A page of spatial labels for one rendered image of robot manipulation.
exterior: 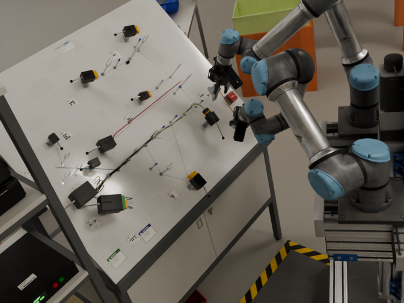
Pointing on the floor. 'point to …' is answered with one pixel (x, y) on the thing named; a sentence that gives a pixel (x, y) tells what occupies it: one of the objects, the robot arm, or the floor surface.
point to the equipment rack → (23, 148)
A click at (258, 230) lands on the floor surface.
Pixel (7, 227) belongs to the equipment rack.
